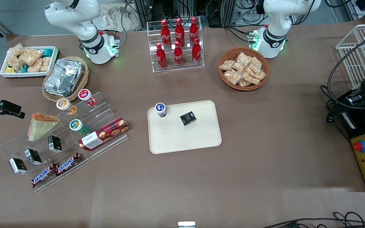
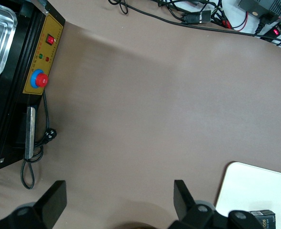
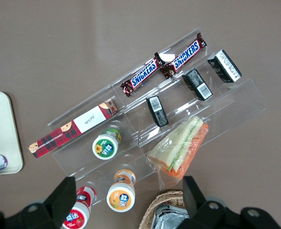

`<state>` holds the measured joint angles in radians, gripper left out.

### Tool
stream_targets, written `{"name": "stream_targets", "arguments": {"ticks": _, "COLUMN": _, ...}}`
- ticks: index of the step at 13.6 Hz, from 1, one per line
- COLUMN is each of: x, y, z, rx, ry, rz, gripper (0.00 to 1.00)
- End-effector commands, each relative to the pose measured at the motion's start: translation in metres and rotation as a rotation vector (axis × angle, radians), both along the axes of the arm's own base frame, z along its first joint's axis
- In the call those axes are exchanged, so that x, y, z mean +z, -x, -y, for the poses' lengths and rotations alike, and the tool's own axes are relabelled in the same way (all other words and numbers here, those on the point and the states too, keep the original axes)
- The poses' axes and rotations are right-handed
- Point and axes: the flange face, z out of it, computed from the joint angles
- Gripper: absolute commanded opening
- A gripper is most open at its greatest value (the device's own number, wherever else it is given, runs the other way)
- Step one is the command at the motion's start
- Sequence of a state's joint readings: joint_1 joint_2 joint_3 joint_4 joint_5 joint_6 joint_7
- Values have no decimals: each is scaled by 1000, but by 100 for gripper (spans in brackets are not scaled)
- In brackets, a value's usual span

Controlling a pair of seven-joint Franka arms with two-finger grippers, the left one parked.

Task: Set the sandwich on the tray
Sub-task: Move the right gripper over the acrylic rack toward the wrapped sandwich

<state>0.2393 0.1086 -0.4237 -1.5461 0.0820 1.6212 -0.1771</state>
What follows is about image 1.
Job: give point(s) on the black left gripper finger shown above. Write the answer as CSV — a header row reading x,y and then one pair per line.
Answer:
x,y
348,103

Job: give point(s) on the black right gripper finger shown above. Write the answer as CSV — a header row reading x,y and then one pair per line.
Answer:
x,y
11,108

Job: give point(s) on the triangle sandwich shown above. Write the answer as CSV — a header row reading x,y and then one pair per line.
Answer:
x,y
40,126

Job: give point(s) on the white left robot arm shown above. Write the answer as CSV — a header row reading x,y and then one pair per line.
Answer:
x,y
276,34

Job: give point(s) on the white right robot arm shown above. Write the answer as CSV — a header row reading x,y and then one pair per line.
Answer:
x,y
84,28

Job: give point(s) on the beige plastic tray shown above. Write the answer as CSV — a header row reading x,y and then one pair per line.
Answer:
x,y
185,133

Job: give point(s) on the yellow snack packet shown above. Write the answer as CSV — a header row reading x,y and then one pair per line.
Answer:
x,y
10,69

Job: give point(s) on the red emergency stop button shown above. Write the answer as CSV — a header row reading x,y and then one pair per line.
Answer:
x,y
360,146

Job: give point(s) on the clear bag of crackers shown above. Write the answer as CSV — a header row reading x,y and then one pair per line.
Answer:
x,y
15,50
15,63
29,56
35,66
46,64

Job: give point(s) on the small black white box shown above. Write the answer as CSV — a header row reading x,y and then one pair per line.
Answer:
x,y
17,166
54,143
33,156

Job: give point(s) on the orange lid cup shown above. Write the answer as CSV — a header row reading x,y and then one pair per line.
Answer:
x,y
64,105

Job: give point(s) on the foil container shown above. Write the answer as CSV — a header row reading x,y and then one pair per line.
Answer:
x,y
63,77

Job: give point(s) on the white plastic bin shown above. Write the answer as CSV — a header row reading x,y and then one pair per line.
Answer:
x,y
54,58

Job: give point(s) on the teal snack packet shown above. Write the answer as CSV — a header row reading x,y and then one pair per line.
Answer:
x,y
47,51

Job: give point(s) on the green lid cup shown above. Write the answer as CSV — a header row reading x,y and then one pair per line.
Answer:
x,y
77,125

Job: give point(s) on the clear acrylic tiered stand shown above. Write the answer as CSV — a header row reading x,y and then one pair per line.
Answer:
x,y
68,148

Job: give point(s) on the Snickers bar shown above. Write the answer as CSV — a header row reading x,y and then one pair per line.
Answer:
x,y
68,164
43,175

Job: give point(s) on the oval wicker basket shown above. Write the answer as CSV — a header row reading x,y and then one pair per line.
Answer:
x,y
82,85

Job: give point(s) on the red lid cup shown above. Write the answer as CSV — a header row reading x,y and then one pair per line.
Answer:
x,y
86,96

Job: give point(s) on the clear packet of biscuits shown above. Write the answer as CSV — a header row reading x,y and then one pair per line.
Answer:
x,y
256,64
251,79
260,75
226,65
233,76
244,83
239,67
244,58

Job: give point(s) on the red tartan shortbread box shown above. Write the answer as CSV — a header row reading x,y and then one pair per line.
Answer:
x,y
105,133

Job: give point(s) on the round wicker basket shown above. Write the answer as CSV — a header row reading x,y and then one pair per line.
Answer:
x,y
227,82

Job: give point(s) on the beige crumpled cloth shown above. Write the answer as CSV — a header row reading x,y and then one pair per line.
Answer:
x,y
116,17

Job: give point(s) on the blue lid cup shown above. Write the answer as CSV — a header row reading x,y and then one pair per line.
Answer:
x,y
160,109

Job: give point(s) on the red Coca-Cola bottle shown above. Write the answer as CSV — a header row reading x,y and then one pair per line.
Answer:
x,y
179,31
178,56
196,53
161,58
165,33
194,30

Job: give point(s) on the small black box gold print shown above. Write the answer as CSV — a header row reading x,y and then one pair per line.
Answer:
x,y
188,118

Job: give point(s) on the clear acrylic bottle rack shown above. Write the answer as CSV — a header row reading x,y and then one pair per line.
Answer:
x,y
185,66

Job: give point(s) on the aluminium equipment rack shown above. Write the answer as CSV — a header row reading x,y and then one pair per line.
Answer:
x,y
182,9

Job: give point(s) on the small white block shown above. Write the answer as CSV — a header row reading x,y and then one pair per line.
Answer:
x,y
186,224

